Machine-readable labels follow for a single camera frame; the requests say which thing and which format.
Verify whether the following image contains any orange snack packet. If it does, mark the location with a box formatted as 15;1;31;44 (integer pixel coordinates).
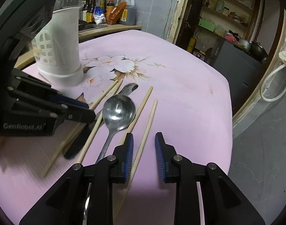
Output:
107;1;127;25

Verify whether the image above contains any dark grey cabinet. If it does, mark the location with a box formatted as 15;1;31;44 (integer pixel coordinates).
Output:
211;41;262;111

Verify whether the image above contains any white salt bag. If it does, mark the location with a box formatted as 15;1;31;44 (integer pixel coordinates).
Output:
93;6;106;25

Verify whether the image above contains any dark soy sauce bottle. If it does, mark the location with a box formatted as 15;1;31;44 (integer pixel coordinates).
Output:
86;0;96;23

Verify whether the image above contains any white hose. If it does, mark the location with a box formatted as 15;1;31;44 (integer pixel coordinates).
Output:
260;63;286;103

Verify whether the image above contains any large oil jug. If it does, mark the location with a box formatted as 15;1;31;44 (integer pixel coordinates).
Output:
119;0;137;26

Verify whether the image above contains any steel spoon large bowl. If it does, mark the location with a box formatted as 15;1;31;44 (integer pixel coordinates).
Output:
82;94;136;224

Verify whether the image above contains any pink floral table cloth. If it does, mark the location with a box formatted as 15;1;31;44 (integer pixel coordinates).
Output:
0;31;232;224

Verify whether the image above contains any white plastic utensil caddy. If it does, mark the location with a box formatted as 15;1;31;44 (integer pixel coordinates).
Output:
31;7;84;87

